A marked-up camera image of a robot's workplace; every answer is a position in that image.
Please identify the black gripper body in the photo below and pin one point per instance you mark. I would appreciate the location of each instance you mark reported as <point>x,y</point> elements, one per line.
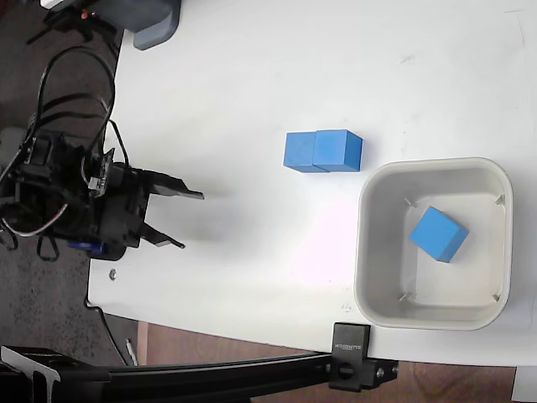
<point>123,214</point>

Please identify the blue cube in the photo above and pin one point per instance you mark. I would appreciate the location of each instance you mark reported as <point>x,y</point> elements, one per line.
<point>298,151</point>
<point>436,233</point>
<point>335,149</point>

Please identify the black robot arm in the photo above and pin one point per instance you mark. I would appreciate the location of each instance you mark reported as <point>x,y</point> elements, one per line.
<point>46,197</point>

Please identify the white square plastic bowl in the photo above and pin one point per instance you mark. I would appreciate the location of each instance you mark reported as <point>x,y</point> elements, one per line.
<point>453,294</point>

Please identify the small metal nut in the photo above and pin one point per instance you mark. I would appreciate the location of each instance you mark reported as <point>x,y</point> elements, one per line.
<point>113,274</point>

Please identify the small white stick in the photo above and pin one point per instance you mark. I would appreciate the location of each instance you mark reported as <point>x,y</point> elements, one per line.
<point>131,352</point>

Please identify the gray stand base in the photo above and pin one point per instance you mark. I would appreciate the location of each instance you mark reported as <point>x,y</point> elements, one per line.
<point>155,25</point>

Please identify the black tripod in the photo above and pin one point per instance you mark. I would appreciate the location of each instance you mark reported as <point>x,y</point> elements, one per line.
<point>71,25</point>

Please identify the black table clamp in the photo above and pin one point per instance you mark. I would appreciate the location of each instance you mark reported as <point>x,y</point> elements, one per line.
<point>350,357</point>

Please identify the white panel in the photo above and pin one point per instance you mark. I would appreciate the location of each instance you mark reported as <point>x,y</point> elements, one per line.
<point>526,384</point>

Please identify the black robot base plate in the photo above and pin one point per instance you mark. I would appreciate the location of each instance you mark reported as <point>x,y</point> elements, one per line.
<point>113,251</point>

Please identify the black camera circuit board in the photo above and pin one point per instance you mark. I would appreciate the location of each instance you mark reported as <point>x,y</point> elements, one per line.
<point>100,174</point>

